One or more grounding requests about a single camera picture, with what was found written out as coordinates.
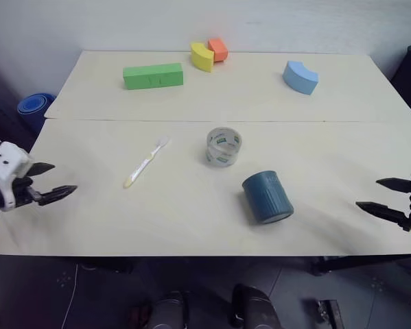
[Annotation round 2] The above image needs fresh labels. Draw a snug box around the black metal floor stand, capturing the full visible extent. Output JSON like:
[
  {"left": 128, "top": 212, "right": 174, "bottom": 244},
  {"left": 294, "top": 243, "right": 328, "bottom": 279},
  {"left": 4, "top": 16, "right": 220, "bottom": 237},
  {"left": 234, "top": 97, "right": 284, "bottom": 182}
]
[{"left": 315, "top": 299, "right": 351, "bottom": 329}]

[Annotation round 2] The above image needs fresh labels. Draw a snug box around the blue rolled foam mat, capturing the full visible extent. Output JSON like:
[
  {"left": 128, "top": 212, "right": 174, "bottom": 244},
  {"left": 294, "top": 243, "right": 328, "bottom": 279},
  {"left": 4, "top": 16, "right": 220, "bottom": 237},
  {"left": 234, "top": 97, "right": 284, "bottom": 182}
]
[{"left": 17, "top": 93, "right": 57, "bottom": 138}]

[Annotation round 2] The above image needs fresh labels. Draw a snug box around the dark rounded grey shape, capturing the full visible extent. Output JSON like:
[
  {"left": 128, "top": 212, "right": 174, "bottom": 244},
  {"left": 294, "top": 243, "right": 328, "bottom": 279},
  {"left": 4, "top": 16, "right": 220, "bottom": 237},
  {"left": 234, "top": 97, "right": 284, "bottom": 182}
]
[{"left": 146, "top": 290, "right": 192, "bottom": 329}]

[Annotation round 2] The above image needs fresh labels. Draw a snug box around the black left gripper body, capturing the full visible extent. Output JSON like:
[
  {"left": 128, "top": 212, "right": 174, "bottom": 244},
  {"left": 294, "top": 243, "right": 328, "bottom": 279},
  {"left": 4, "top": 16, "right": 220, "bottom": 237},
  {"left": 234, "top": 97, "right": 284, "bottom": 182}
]
[{"left": 10, "top": 175, "right": 41, "bottom": 207}]

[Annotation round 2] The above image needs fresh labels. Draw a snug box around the thin white floor cable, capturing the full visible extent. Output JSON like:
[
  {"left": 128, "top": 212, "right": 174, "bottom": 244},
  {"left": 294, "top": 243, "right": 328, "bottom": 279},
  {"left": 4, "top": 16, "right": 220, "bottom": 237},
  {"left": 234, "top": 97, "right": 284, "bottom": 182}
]
[{"left": 61, "top": 263, "right": 82, "bottom": 327}]

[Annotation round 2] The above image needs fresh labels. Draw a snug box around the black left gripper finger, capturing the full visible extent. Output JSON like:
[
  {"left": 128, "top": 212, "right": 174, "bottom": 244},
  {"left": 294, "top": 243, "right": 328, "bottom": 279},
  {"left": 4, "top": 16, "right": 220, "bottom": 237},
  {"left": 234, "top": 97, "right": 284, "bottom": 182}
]
[
  {"left": 34, "top": 184, "right": 78, "bottom": 207},
  {"left": 26, "top": 162, "right": 56, "bottom": 178}
]

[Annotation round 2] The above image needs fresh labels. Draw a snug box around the dark blue ribbed cup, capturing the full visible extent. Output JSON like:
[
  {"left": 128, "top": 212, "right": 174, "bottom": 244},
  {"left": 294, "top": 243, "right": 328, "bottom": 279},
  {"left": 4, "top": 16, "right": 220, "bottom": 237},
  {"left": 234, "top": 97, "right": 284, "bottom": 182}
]
[{"left": 242, "top": 169, "right": 294, "bottom": 226}]

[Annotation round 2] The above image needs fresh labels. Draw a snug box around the green rectangular foam block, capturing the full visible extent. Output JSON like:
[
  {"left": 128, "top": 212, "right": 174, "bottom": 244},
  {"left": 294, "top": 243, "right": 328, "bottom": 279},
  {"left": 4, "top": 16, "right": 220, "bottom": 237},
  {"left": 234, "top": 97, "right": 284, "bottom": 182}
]
[{"left": 122, "top": 62, "right": 185, "bottom": 91}]

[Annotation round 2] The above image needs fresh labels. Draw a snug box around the clear tape roll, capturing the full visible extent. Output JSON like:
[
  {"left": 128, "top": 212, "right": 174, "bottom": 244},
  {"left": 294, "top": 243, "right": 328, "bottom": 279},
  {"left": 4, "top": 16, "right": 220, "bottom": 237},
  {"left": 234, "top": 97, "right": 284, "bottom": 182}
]
[{"left": 204, "top": 126, "right": 244, "bottom": 168}]

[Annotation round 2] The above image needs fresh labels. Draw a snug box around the orange foam block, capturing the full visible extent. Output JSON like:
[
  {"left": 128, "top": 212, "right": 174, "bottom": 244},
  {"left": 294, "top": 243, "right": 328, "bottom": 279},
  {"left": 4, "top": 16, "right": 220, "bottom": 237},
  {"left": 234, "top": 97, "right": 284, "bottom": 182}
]
[{"left": 207, "top": 37, "right": 230, "bottom": 63}]

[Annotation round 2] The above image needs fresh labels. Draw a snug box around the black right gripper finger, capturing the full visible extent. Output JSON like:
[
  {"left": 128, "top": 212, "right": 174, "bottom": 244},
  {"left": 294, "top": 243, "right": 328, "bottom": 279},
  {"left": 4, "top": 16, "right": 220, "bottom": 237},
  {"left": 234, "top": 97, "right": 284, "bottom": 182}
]
[
  {"left": 375, "top": 177, "right": 411, "bottom": 195},
  {"left": 355, "top": 201, "right": 411, "bottom": 232}
]

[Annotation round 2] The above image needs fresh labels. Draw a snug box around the dark rounded black shape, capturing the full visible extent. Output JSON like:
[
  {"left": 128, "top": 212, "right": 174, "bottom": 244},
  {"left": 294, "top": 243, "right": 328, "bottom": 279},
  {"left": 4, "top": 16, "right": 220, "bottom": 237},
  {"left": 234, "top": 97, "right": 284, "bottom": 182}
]
[{"left": 231, "top": 283, "right": 282, "bottom": 329}]

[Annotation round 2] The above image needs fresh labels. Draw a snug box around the yellow curved foam block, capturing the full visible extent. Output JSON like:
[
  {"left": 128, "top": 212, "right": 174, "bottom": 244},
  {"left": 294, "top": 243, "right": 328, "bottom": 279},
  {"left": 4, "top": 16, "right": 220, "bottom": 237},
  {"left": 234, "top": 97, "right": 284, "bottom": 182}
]
[{"left": 190, "top": 42, "right": 215, "bottom": 73}]

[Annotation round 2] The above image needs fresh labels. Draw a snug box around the light blue curved foam block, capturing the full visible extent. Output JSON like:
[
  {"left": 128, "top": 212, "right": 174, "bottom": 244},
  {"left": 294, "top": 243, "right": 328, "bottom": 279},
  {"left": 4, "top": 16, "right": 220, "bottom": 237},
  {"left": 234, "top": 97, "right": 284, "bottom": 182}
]
[{"left": 281, "top": 60, "right": 320, "bottom": 97}]

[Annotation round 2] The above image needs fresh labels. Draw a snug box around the yellow and white toothbrush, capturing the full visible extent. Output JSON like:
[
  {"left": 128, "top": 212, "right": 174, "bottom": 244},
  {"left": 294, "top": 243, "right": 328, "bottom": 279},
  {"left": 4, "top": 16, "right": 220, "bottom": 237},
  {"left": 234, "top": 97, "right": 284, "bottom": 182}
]
[{"left": 123, "top": 136, "right": 172, "bottom": 189}]

